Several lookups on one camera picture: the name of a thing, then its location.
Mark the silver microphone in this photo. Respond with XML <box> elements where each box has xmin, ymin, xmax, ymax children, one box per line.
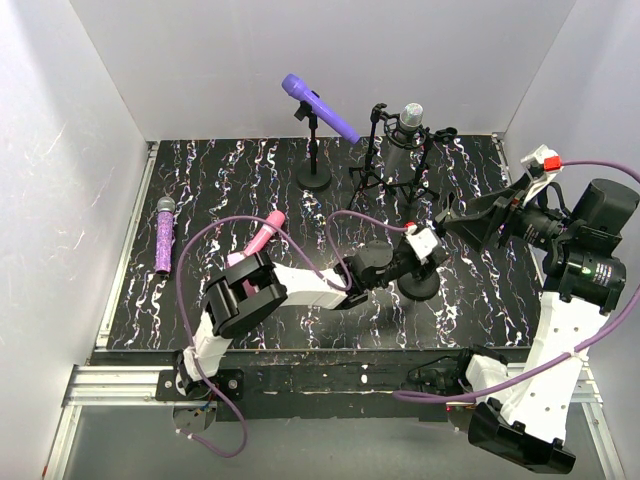
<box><xmin>384</xmin><ymin>103</ymin><xmax>423</xmax><ymax>177</ymax></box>

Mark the black round-base stand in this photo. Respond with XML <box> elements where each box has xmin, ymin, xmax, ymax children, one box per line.
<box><xmin>396</xmin><ymin>192</ymin><xmax>464</xmax><ymax>302</ymax></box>
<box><xmin>294</xmin><ymin>101</ymin><xmax>332</xmax><ymax>192</ymax></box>

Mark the pink microphone holder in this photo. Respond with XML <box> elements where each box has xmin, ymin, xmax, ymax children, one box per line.
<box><xmin>225</xmin><ymin>251</ymin><xmax>257</xmax><ymax>296</ymax></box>

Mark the purple glitter microphone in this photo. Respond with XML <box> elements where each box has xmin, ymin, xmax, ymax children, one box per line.
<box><xmin>154</xmin><ymin>196</ymin><xmax>176</xmax><ymax>275</ymax></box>

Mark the pink microphone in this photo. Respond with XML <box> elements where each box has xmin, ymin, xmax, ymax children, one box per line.
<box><xmin>243</xmin><ymin>210</ymin><xmax>286</xmax><ymax>257</ymax></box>

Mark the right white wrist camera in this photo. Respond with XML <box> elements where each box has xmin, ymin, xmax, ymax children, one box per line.
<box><xmin>521</xmin><ymin>144</ymin><xmax>563</xmax><ymax>204</ymax></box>

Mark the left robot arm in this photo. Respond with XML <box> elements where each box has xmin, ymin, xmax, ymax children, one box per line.
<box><xmin>175</xmin><ymin>238</ymin><xmax>449</xmax><ymax>396</ymax></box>

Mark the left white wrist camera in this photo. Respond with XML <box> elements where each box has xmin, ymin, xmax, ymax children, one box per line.
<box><xmin>404</xmin><ymin>223</ymin><xmax>441</xmax><ymax>264</ymax></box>

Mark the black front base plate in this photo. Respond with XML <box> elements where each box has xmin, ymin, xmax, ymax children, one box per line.
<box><xmin>154</xmin><ymin>347</ymin><xmax>541</xmax><ymax>421</ymax></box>

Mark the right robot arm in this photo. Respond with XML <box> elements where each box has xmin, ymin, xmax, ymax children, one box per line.
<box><xmin>438</xmin><ymin>178</ymin><xmax>639</xmax><ymax>474</ymax></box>

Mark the purple smooth microphone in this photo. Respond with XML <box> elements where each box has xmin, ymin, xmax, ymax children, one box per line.
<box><xmin>281</xmin><ymin>73</ymin><xmax>360</xmax><ymax>144</ymax></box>

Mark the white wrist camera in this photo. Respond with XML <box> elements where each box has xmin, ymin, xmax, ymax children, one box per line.
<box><xmin>404</xmin><ymin>223</ymin><xmax>441</xmax><ymax>264</ymax></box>
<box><xmin>521</xmin><ymin>144</ymin><xmax>563</xmax><ymax>204</ymax></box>

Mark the black tripod shock-mount stand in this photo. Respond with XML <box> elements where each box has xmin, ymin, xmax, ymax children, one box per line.
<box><xmin>347</xmin><ymin>103</ymin><xmax>458</xmax><ymax>209</ymax></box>

